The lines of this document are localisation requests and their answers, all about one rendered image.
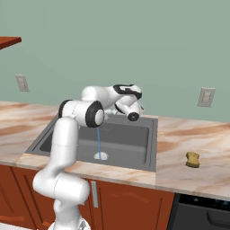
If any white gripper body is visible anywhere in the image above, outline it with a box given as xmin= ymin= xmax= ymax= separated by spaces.
xmin=135 ymin=101 xmax=146 ymax=115

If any grey sink basin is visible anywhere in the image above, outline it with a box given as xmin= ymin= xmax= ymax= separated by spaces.
xmin=24 ymin=114 xmax=159 ymax=173

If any blue water stream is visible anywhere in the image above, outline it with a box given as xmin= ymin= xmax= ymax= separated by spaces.
xmin=93 ymin=126 xmax=110 ymax=161

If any yellow sponge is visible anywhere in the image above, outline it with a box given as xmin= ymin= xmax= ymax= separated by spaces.
xmin=184 ymin=151 xmax=201 ymax=169

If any grey tap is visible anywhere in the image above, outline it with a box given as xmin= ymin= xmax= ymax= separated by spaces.
xmin=103 ymin=108 xmax=119 ymax=118

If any black dishwasher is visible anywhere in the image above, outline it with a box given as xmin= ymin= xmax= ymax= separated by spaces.
xmin=166 ymin=192 xmax=230 ymax=230

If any grey wall socket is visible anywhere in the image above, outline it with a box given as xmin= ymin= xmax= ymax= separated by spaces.
xmin=197 ymin=86 xmax=217 ymax=109
xmin=14 ymin=74 xmax=31 ymax=93

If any grey cupboard door handle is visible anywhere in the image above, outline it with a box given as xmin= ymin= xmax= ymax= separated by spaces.
xmin=90 ymin=180 xmax=100 ymax=208

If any black dishwasher handle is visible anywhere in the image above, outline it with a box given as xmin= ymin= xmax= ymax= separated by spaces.
xmin=206 ymin=208 xmax=230 ymax=229

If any brown wall shelf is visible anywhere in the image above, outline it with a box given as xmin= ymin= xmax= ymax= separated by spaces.
xmin=0 ymin=36 xmax=22 ymax=50

